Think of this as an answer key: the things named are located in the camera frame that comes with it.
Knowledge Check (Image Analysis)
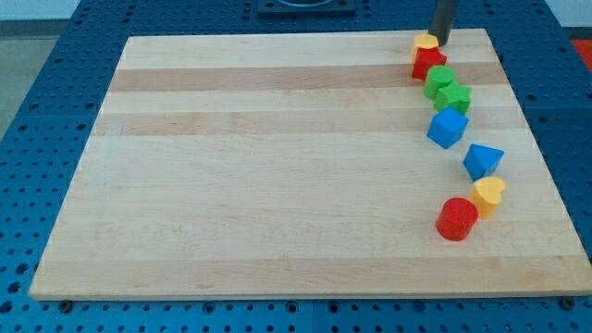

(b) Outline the yellow heart block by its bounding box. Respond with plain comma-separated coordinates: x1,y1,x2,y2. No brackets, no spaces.
467,177,506,219

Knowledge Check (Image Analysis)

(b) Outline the wooden board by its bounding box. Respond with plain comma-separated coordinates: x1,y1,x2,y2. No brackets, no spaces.
29,29,591,301

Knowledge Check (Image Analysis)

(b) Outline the blue cube block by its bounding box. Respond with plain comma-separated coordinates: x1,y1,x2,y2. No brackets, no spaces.
426,107,469,149

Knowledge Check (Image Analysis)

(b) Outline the red star block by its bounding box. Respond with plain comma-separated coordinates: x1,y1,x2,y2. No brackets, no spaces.
412,47,448,80

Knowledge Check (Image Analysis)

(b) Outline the green cylinder block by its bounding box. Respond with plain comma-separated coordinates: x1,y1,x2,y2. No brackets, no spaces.
423,65,456,100

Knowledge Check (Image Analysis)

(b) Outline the red cylinder block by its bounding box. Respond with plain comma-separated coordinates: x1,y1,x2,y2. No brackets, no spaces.
436,197,478,241

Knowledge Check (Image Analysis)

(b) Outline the green star block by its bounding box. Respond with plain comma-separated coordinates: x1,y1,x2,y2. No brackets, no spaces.
434,81,473,115

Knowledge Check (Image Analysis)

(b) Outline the yellow pentagon block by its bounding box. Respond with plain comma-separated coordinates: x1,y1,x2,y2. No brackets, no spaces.
411,33,439,63

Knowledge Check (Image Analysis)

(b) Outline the blue triangle block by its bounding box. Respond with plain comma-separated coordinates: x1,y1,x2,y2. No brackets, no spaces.
462,143,505,181

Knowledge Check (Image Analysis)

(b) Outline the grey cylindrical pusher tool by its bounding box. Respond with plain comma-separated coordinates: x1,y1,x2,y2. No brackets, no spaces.
428,0,460,46

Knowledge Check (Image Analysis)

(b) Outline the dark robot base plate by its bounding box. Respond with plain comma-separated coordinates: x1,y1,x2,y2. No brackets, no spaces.
255,0,357,19

